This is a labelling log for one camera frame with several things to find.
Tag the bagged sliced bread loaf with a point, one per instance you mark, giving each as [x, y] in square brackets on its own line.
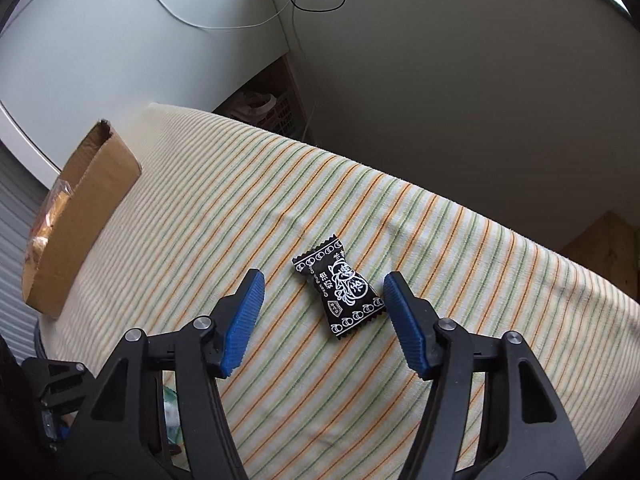
[40, 233]

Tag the white cabinet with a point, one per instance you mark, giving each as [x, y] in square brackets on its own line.
[67, 63]

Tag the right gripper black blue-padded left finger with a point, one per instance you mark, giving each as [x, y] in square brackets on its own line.
[155, 411]

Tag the black candy wrapper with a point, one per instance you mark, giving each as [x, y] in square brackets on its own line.
[348, 299]

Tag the striped table cloth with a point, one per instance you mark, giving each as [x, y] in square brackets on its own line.
[217, 198]

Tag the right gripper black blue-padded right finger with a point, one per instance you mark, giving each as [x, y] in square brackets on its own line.
[525, 432]

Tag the small green wrapped candy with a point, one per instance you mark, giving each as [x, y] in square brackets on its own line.
[172, 421]

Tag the brown cardboard box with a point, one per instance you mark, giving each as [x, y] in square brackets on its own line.
[100, 172]

